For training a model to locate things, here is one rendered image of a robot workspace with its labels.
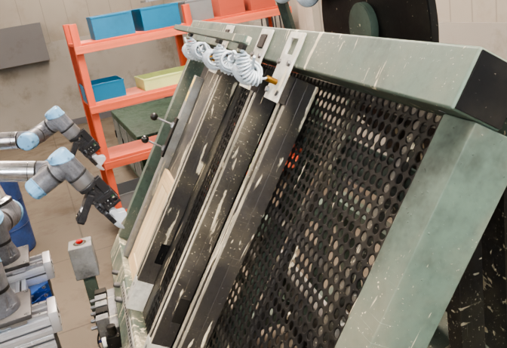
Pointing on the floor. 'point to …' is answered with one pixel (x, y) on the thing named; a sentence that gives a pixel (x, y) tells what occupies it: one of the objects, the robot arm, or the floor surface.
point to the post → (90, 287)
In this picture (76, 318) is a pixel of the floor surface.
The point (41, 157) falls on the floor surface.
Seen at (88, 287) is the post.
